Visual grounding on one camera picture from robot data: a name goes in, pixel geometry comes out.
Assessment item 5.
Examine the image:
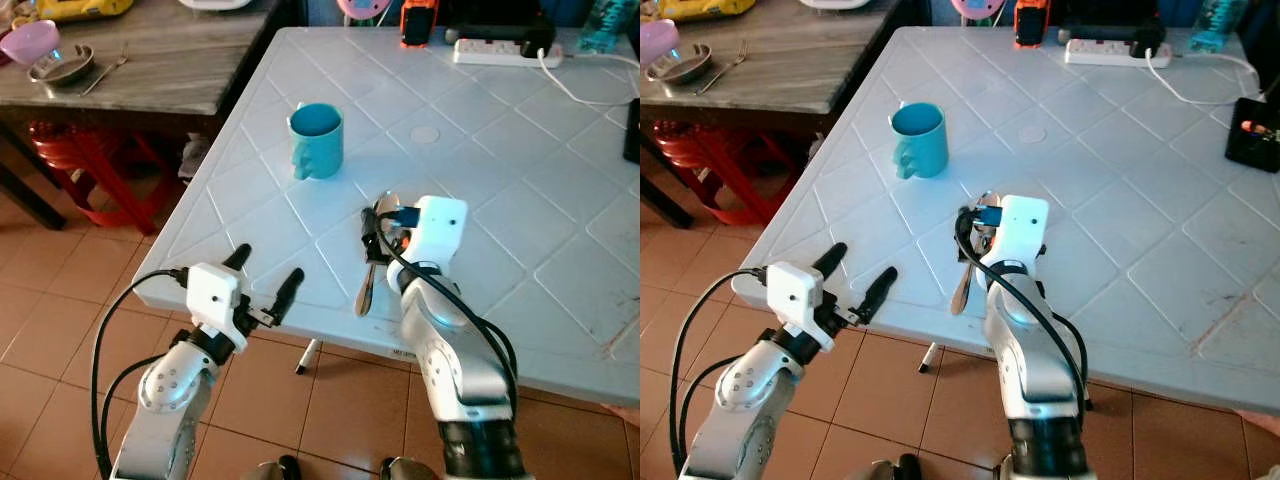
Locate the metal fork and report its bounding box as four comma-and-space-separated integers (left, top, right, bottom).
694, 41, 752, 97
79, 44, 132, 99

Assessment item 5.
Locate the black bag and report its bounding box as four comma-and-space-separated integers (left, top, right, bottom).
444, 0, 547, 33
1057, 0, 1167, 33

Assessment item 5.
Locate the black power adapter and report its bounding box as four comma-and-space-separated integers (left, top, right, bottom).
518, 20, 558, 57
1130, 20, 1169, 57

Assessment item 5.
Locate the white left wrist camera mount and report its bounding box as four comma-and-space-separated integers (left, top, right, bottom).
186, 263, 249, 337
764, 262, 824, 337

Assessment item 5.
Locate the grey wooden table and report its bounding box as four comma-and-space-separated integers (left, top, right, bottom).
640, 0, 903, 229
0, 0, 303, 233

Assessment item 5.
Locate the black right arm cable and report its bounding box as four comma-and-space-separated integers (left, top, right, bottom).
372, 206, 519, 406
954, 205, 1093, 411

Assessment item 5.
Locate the white plastic table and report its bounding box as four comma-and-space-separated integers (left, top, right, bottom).
731, 26, 1280, 416
132, 26, 641, 406

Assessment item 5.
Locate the orange and black device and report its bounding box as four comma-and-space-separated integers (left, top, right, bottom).
399, 0, 440, 49
1012, 0, 1052, 49

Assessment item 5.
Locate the pink plastic bowl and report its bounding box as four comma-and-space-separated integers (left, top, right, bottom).
640, 19, 682, 70
0, 19, 61, 67

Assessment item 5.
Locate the white power cord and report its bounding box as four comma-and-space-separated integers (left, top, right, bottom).
1145, 47, 1263, 107
538, 48, 641, 108

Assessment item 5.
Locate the teal plastic bottle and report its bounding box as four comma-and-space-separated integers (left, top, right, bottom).
1189, 0, 1248, 54
577, 0, 633, 56

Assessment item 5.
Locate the yellow plastic object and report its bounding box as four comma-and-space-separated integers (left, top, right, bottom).
654, 0, 759, 24
28, 0, 137, 24

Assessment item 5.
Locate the metal bowl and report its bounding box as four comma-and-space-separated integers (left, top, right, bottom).
645, 42, 715, 87
28, 44, 97, 89

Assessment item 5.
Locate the teal ceramic mug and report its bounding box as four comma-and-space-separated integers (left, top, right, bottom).
288, 102, 346, 182
889, 101, 950, 181

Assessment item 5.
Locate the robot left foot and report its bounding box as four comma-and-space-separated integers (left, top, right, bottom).
868, 453, 923, 480
254, 454, 302, 480

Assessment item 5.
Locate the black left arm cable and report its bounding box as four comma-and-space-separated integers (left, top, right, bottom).
90, 267, 191, 480
668, 266, 769, 479

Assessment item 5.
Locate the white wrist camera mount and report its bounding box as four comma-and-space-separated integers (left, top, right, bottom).
186, 263, 249, 337
764, 262, 824, 337
400, 196, 470, 273
984, 195, 1049, 269

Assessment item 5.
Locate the metal spoon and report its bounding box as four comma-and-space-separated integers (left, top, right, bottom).
354, 191, 402, 319
949, 190, 1001, 317

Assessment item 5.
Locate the white power strip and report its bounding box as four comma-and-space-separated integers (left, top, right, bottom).
1064, 38, 1167, 69
452, 38, 549, 69

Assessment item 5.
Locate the red plastic stool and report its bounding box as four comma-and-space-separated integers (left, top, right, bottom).
654, 120, 793, 228
28, 121, 188, 237

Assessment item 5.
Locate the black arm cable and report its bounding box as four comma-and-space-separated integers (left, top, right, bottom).
372, 206, 519, 406
954, 205, 1093, 411
668, 266, 769, 479
90, 267, 191, 480

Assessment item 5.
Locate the pink round object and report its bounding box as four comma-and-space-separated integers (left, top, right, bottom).
335, 0, 397, 24
948, 0, 1007, 22

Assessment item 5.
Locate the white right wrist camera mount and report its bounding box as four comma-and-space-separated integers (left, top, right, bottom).
984, 195, 1049, 269
400, 196, 470, 273

